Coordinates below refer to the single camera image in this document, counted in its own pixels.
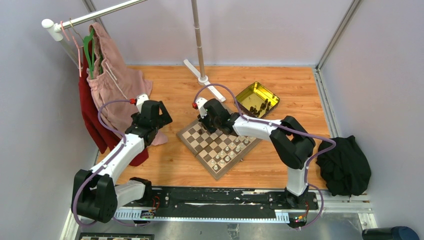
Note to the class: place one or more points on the pink hanging garment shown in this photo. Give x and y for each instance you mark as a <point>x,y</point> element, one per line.
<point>115,115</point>

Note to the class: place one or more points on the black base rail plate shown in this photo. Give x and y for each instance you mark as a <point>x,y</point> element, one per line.
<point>177,203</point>

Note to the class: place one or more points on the yellow metal tin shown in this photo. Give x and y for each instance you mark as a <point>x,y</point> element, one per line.
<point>257,101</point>

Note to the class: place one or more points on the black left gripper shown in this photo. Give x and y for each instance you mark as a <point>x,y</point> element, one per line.
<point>164,118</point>

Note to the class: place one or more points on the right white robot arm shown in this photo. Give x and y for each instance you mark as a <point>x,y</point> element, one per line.
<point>290,140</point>

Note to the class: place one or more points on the wooden chess board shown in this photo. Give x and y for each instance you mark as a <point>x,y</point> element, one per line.
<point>217,152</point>

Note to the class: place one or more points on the black crumpled cloth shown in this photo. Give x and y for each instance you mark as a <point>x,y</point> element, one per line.
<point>345,168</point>

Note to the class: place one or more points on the green clothes hanger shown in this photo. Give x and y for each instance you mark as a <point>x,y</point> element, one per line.
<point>93,54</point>

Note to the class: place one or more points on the white clothes rack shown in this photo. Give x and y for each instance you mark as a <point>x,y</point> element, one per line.
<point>57,32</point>

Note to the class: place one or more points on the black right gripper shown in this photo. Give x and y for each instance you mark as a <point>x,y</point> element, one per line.
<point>203,121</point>

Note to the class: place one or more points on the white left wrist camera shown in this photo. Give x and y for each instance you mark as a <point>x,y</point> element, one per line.
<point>140,99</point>

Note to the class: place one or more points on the red hanging garment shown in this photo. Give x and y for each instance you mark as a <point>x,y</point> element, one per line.
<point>103,137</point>

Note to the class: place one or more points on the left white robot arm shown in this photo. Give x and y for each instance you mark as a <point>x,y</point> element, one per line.
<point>96,195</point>

